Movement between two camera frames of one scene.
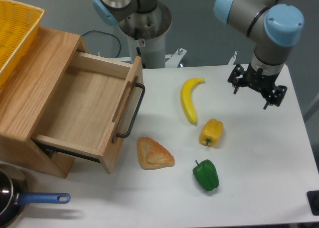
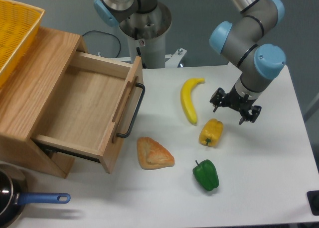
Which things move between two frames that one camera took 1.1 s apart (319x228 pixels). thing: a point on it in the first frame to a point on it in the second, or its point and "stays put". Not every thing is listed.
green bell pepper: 206,174 stays put
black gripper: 262,82 to 235,101
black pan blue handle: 14,196 stays put
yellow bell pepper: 211,131 stays put
